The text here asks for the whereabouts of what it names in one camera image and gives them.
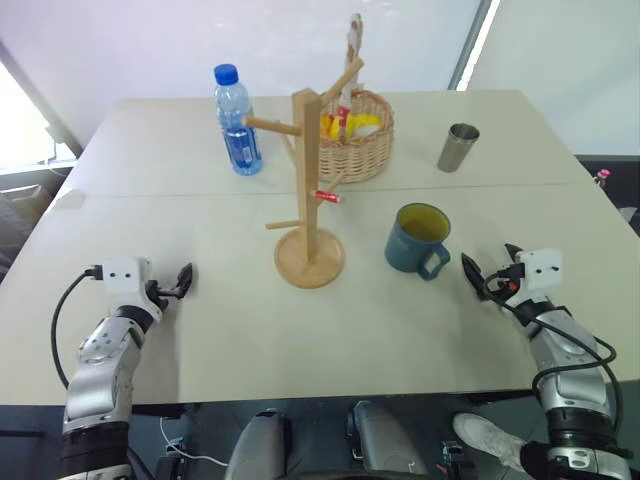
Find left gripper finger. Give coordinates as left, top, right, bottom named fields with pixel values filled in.
left=174, top=262, right=194, bottom=300

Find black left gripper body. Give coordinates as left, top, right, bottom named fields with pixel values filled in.
left=144, top=279, right=179, bottom=311

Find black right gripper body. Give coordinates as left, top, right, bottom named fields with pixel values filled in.
left=482, top=263, right=527, bottom=302

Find wooden mug tree stand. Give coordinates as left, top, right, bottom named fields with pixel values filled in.
left=243, top=58, right=366, bottom=290

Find blue mug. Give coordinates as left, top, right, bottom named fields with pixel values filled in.
left=383, top=202, right=452, bottom=281

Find steel tumbler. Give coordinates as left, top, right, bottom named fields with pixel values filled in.
left=436, top=122, right=481, bottom=174

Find white shoe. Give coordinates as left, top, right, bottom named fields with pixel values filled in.
left=452, top=412, right=529, bottom=474

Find wicker basket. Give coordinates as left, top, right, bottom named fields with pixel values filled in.
left=316, top=89, right=395, bottom=185

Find clear water bottle blue cap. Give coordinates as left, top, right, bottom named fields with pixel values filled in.
left=213, top=63, right=264, bottom=177

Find grey rounded leg cover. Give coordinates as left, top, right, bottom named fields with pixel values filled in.
left=344, top=399, right=431, bottom=477
left=224, top=408, right=292, bottom=480

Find yellow snack packet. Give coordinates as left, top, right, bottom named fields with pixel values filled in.
left=319, top=113, right=382, bottom=139

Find tall snack packet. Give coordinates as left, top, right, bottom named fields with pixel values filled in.
left=336, top=13, right=367, bottom=142

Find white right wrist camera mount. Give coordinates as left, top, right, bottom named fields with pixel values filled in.
left=514, top=246, right=564, bottom=292

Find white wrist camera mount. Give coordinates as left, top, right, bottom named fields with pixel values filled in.
left=514, top=246, right=564, bottom=292
left=101, top=256, right=153, bottom=297

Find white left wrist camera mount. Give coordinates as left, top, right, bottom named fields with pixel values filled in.
left=101, top=256, right=153, bottom=297

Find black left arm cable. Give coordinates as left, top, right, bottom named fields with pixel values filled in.
left=49, top=266, right=104, bottom=390

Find thin white cable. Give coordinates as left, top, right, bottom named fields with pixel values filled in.
left=159, top=416, right=230, bottom=468

